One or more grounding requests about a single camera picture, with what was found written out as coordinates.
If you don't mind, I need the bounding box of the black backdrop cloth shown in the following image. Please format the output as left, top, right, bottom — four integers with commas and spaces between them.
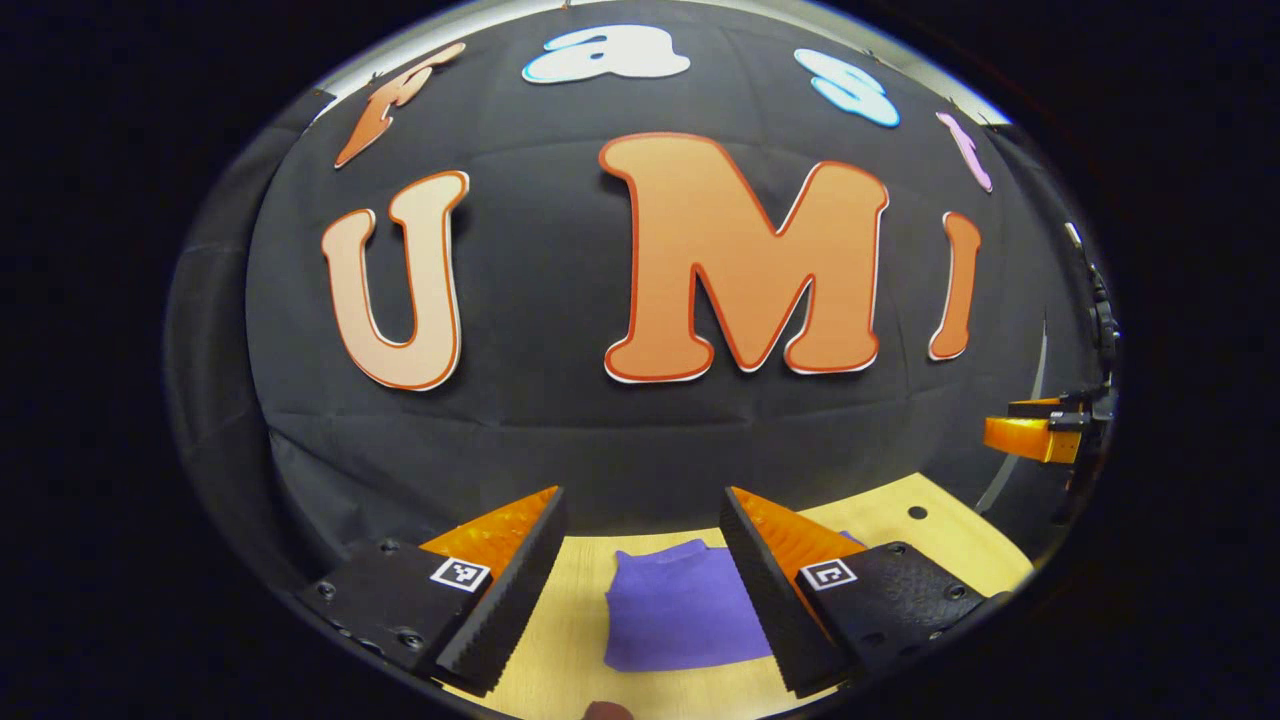
245, 0, 1051, 561

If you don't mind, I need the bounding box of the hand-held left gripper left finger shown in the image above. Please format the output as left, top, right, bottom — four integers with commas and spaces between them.
298, 485, 569, 698

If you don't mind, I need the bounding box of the black equipment stand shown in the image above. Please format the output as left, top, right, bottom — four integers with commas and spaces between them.
1062, 220, 1121, 366

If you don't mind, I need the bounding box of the black side cloth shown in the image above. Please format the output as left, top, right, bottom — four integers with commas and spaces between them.
985, 125, 1116, 531
165, 90, 336, 591

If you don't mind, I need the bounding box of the white vertical pole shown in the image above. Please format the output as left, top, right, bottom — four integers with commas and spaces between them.
975, 310, 1049, 516

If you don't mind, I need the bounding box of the purple shirt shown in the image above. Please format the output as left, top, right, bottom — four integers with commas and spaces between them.
603, 530, 866, 674

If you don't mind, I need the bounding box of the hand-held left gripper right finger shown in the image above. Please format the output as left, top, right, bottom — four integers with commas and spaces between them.
720, 485, 1011, 699

